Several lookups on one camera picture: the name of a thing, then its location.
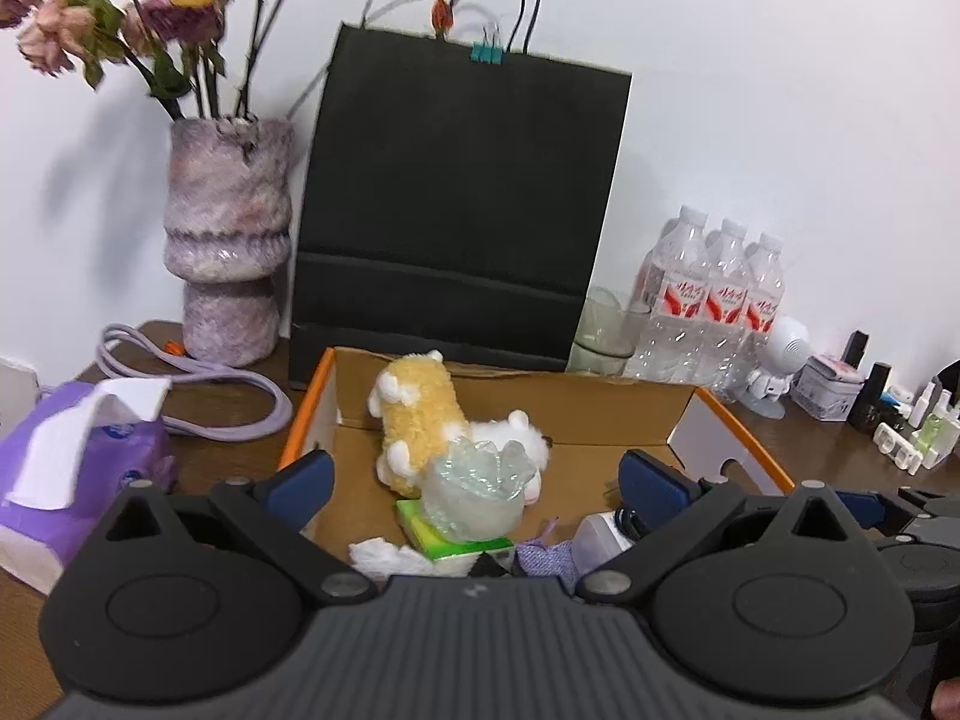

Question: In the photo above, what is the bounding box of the small tin box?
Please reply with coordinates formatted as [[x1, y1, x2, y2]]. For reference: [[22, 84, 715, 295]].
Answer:
[[789, 355, 864, 422]]

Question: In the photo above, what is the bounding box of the white robot figurine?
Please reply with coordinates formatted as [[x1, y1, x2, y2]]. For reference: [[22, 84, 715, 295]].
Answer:
[[737, 316, 812, 419]]

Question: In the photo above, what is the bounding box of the red orange cardboard box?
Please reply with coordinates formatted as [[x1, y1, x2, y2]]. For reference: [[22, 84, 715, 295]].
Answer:
[[281, 348, 794, 557]]

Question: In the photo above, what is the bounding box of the dried pink roses bouquet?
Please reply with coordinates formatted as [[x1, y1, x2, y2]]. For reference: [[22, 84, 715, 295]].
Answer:
[[2, 0, 285, 121]]

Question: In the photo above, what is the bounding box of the yellow white plush toy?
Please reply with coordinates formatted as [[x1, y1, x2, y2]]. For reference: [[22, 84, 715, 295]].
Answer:
[[368, 349, 550, 505]]

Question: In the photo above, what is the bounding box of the middle water bottle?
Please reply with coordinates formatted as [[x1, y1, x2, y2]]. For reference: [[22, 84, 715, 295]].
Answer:
[[695, 218, 752, 394]]

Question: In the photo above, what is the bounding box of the black paper bag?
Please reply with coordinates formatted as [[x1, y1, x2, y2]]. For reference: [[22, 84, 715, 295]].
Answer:
[[288, 0, 631, 387]]

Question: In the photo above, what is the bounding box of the person right hand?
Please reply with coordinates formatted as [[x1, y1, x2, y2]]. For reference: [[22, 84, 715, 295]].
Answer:
[[931, 678, 960, 720]]

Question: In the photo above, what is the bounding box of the white tissue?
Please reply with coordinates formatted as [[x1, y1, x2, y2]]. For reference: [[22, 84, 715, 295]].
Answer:
[[348, 538, 480, 583]]

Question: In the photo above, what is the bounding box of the water bottle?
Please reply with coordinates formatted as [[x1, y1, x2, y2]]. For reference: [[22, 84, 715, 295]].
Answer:
[[743, 232, 784, 371], [695, 218, 752, 394], [625, 205, 711, 383]]

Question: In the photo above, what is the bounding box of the teal binder clip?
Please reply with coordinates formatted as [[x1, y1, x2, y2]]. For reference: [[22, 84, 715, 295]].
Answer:
[[470, 26, 505, 67]]

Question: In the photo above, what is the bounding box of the clear plastic wipes jar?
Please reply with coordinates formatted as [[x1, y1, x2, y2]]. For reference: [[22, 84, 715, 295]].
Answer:
[[571, 511, 633, 569]]

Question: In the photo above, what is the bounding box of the iridescent plastic flower cup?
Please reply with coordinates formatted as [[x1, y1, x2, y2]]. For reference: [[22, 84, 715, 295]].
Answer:
[[420, 437, 537, 543]]

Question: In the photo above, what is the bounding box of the glass cup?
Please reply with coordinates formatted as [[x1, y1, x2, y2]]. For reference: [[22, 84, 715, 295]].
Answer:
[[566, 286, 646, 377]]

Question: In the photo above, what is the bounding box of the white power strip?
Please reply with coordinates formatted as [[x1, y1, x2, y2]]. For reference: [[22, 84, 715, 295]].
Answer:
[[872, 422, 924, 475]]

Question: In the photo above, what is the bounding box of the purple woven pouch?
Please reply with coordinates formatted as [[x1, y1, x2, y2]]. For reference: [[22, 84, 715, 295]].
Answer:
[[514, 518, 579, 593]]

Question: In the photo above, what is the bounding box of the purple tissue pack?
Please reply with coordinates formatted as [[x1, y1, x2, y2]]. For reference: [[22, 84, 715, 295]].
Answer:
[[2, 377, 178, 595]]

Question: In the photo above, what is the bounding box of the left water bottle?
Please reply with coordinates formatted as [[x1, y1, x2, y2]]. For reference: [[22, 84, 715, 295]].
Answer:
[[625, 205, 711, 383]]

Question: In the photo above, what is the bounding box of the black small clip device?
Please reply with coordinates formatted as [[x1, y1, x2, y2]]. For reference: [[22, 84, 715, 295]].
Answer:
[[467, 550, 516, 578]]

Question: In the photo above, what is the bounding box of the purple ceramic vase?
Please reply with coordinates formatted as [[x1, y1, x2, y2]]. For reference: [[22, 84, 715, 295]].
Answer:
[[164, 119, 295, 367]]

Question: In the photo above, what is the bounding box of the right water bottle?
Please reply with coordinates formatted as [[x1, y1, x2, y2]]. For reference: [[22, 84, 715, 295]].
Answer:
[[743, 232, 784, 371]]

